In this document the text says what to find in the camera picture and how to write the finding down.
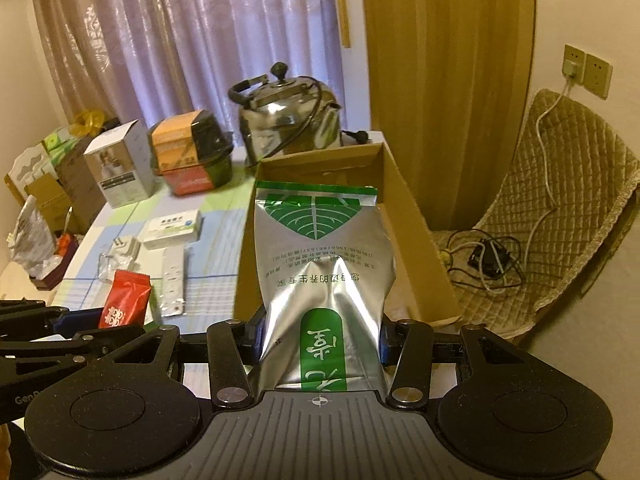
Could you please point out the white green medicine box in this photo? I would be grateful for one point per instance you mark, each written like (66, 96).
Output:
(174, 229)

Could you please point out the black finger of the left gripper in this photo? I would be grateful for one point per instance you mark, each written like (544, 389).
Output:
(32, 319)
(89, 344)

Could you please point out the black orange food container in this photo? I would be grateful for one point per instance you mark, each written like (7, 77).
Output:
(191, 152)

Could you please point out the white product carton box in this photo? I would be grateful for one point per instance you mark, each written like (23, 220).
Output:
(120, 161)

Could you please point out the brown cardboard boxes stack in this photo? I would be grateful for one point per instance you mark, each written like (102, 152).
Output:
(73, 188)

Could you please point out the purple curtain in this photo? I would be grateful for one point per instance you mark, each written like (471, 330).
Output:
(151, 59)

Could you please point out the white carved chair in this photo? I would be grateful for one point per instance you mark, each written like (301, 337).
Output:
(33, 163)

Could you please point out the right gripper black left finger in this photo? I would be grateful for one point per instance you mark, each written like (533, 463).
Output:
(142, 404)

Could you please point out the stainless steel kettle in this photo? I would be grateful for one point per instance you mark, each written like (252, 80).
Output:
(281, 115)

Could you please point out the open brown cardboard box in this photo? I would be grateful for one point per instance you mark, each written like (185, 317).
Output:
(421, 289)

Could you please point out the double wall socket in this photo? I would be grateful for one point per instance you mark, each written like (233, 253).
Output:
(587, 70)

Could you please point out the white remote control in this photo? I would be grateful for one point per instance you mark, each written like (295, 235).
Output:
(172, 300)

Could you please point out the crumpled silver plastic bag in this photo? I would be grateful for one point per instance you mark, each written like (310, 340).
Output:
(31, 243)

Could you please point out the green tissue packs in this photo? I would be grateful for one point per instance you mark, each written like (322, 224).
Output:
(59, 142)

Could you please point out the yellow plastic bag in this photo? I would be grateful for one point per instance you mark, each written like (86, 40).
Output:
(87, 123)

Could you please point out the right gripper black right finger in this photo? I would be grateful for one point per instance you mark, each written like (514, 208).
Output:
(494, 406)

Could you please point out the person left hand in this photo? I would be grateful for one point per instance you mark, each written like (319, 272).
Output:
(5, 443)

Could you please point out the clear plastic packaging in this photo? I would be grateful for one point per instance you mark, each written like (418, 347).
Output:
(121, 255)

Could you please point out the quilted brown chair cushion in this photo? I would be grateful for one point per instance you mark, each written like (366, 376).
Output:
(563, 202)

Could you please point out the red small sachet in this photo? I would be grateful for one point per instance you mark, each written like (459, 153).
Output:
(126, 303)

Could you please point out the silver green foil pouch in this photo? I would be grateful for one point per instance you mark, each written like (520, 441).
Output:
(325, 266)

